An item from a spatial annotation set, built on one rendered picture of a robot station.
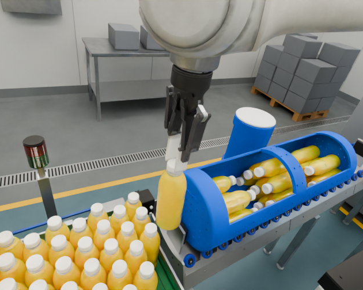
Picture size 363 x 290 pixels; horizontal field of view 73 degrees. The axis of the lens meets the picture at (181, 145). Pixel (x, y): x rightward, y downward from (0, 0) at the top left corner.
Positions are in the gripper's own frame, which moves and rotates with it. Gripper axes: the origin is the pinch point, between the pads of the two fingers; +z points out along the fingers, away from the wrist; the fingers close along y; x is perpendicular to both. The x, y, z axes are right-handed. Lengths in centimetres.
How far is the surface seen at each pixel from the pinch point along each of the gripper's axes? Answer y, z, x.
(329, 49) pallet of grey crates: 184, 31, -389
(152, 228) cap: 4.2, 33.0, 1.0
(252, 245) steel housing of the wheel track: -7, 56, -43
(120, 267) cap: -3.0, 33.0, 14.2
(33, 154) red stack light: 39, 22, 29
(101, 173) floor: 153, 146, -21
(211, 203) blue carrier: -1.6, 22.6, -15.2
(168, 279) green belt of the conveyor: -4, 54, -3
